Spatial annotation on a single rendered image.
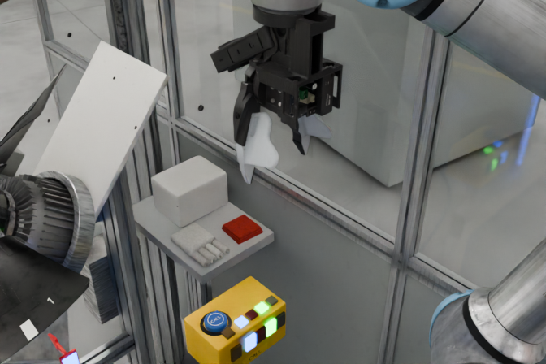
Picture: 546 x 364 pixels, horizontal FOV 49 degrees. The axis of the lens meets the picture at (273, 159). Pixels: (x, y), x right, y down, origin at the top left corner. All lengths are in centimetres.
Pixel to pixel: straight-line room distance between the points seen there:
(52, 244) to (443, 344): 76
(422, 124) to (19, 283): 76
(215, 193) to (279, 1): 109
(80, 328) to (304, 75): 212
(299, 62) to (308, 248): 101
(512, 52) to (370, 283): 106
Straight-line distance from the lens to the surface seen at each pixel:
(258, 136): 67
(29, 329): 103
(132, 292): 161
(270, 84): 64
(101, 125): 135
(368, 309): 153
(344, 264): 151
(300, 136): 75
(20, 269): 111
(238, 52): 68
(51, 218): 127
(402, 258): 135
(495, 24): 47
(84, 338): 259
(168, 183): 161
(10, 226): 125
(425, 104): 116
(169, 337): 232
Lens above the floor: 188
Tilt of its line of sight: 33 degrees down
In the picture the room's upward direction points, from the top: straight up
